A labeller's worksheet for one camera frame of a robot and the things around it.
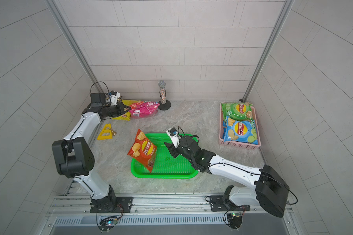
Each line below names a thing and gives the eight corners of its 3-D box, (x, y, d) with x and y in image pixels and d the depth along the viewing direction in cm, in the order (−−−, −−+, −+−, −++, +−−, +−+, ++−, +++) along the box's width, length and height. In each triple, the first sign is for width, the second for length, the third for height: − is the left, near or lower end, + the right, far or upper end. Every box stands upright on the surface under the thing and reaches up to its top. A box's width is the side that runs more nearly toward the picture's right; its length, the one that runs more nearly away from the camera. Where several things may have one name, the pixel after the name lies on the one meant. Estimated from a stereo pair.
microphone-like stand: (161, 110, 113) (156, 83, 92) (164, 106, 115) (161, 79, 95) (166, 112, 112) (162, 85, 91) (169, 108, 114) (166, 81, 93)
